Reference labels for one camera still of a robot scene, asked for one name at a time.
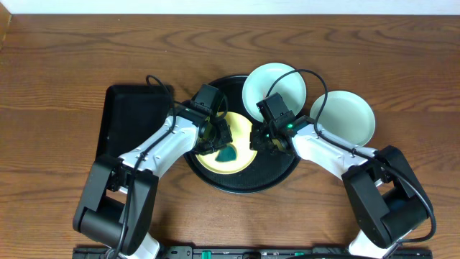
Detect green sponge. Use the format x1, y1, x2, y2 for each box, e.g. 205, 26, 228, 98
215, 144, 237, 163

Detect yellow plate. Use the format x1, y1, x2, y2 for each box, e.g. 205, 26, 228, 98
195, 112, 257, 175

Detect light blue plate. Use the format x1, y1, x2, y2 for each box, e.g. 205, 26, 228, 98
242, 63, 307, 122
318, 91, 376, 146

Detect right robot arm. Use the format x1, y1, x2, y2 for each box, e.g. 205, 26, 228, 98
250, 115, 436, 258

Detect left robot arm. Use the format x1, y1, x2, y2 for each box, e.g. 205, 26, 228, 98
73, 107, 231, 258

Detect round black tray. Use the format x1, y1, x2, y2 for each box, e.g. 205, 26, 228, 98
184, 75, 300, 194

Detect rectangular black tray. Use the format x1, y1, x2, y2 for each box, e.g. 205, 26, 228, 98
96, 84, 174, 158

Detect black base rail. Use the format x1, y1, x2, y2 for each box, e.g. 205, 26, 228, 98
72, 246, 433, 259

